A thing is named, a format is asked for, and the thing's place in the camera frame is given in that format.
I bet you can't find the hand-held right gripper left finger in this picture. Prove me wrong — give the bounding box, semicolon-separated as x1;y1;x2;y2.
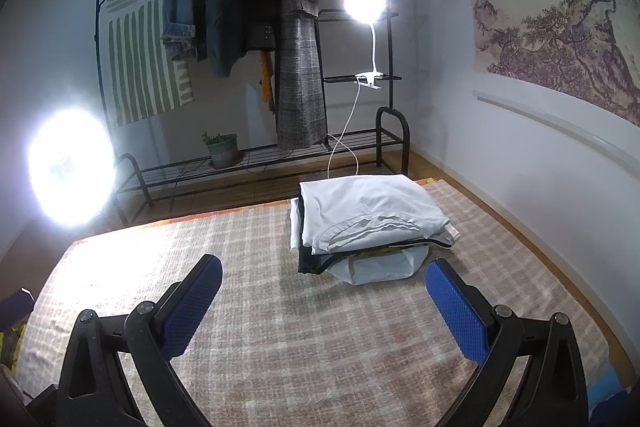
54;254;224;427

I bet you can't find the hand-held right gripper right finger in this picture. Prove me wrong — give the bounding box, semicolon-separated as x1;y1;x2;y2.
424;258;591;427

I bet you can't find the white long-sleeve shirt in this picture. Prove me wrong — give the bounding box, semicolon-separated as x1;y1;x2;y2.
299;174;461;255

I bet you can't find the black metal clothes rack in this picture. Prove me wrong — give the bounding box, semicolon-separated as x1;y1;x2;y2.
94;0;411;225

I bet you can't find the beige checked blanket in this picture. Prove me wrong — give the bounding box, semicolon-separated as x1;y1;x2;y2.
15;177;623;427

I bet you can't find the dark green garment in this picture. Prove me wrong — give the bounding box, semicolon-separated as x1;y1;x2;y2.
290;199;431;275

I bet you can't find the orange patterned sheet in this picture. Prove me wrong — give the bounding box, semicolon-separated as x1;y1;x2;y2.
70;177;441;248

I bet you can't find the potted plant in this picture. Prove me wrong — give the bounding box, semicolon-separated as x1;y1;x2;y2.
201;131;240;168

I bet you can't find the light blue cloth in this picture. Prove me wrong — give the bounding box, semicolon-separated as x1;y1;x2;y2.
590;367;640;427

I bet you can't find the orange scarf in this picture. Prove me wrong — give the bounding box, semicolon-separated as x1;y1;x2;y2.
258;51;277;112

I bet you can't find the grey plaid coat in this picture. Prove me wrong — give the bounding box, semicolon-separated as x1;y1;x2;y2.
274;0;330;150

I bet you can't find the teal jacket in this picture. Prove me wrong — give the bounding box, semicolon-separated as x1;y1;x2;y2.
206;0;244;78

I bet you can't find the white clip lamp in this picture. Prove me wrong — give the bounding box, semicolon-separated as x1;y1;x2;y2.
343;0;388;90

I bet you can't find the round ring light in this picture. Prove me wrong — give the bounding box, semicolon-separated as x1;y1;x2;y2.
27;107;120;228

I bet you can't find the white wall rail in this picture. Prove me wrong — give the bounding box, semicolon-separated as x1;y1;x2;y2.
472;89;640;168

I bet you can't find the green striped wall cloth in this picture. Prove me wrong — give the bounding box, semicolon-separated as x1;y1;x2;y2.
102;0;196;126

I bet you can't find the landscape wall poster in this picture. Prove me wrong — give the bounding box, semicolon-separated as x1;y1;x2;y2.
452;0;640;128

